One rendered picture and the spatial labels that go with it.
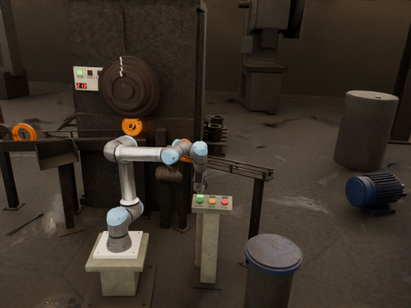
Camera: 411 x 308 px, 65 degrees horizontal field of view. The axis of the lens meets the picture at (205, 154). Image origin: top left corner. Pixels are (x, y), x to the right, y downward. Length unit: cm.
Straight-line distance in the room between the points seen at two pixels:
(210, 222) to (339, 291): 98
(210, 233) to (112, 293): 69
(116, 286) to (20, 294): 61
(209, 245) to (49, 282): 107
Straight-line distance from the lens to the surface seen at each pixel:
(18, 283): 253
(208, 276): 226
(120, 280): 214
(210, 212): 196
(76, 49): 281
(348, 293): 247
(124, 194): 203
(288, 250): 195
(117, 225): 196
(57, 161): 266
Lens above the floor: 158
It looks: 22 degrees down
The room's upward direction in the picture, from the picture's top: 2 degrees clockwise
